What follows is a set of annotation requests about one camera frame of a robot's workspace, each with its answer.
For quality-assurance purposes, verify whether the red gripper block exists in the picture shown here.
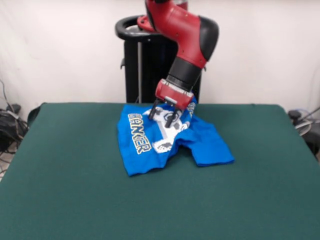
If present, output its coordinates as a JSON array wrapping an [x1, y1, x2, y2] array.
[[148, 78, 195, 128]]

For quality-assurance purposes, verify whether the blue printed t-shirt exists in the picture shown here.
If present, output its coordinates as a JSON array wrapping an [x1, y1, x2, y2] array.
[[116, 97, 236, 177]]

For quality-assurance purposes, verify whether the dark green table cloth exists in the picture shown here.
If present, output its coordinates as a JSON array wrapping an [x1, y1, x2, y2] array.
[[0, 102, 320, 240]]

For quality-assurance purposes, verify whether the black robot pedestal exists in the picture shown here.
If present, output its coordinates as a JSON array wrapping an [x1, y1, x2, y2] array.
[[114, 14, 208, 104]]

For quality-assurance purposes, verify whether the black cable tangle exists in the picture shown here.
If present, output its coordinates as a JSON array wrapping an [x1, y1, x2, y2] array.
[[0, 79, 30, 153]]

